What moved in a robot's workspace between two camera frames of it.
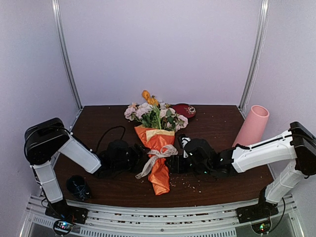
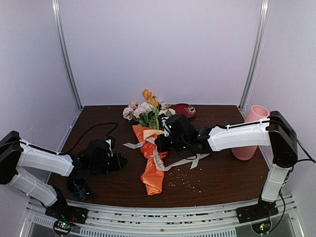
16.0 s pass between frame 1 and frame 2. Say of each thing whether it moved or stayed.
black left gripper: moved
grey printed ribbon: moved
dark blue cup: stayed
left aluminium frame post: stayed
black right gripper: moved
